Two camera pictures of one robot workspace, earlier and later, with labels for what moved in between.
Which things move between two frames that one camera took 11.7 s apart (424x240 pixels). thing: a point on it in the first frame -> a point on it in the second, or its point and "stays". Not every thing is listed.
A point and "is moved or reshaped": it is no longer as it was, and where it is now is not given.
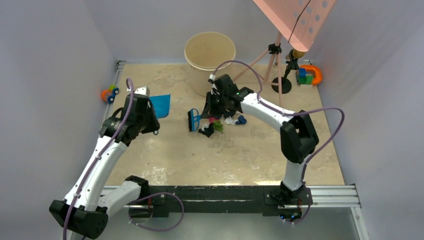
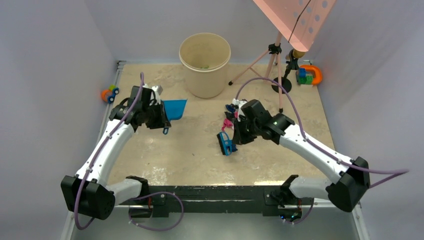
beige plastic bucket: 204,53 stays
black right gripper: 210,110 -> 239,138
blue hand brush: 193,120 -> 226,145
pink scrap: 211,120 -> 227,123
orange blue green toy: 309,74 stays
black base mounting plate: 222,200 stays
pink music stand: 298,22 stays
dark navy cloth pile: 208,131 is moved or reshaped
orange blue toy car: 108,95 stays
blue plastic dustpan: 161,104 is moved or reshaped
